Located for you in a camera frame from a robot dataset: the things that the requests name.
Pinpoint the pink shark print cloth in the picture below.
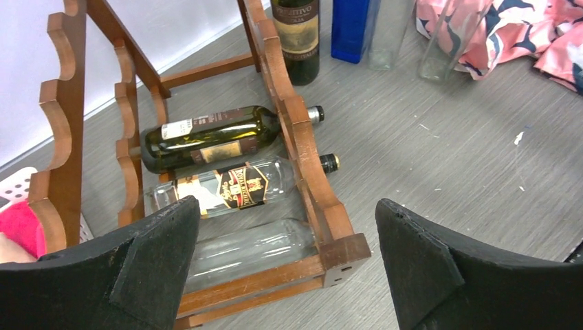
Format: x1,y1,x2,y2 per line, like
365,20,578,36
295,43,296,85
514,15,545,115
414,0,583,96

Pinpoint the beige cloth in basket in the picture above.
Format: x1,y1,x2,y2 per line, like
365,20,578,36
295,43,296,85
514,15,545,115
0,233,36,263

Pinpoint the pink cloth in basket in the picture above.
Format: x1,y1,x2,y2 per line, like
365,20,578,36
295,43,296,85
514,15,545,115
1,199,47,258

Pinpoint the olive green wine bottle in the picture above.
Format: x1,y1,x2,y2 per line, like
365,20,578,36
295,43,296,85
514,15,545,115
368,0,415,71

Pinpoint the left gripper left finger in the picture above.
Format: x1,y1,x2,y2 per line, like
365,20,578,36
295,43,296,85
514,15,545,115
1,197,201,329

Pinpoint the white perforated plastic basket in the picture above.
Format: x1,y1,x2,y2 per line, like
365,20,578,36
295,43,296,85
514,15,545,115
1,166,94,243

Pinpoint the brown wooden wine rack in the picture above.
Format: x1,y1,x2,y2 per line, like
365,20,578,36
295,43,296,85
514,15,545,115
28,1,371,329

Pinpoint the dark wine bottle cream label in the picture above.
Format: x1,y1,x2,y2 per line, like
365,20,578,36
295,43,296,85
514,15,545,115
138,104,326,176

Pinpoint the dark green wine bottle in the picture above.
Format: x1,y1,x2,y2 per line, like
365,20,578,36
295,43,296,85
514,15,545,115
270,0,320,86

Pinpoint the clear slim glass bottle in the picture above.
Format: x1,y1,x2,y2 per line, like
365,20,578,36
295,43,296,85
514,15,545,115
418,1,492,83

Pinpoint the clear tapered glass bottle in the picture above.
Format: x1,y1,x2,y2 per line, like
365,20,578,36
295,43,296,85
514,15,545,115
183,218,318,294

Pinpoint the blue clear square bottle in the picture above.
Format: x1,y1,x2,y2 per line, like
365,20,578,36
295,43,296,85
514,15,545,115
331,0,380,64

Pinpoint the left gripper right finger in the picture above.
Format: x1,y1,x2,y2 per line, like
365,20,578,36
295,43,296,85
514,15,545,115
375,199,582,329

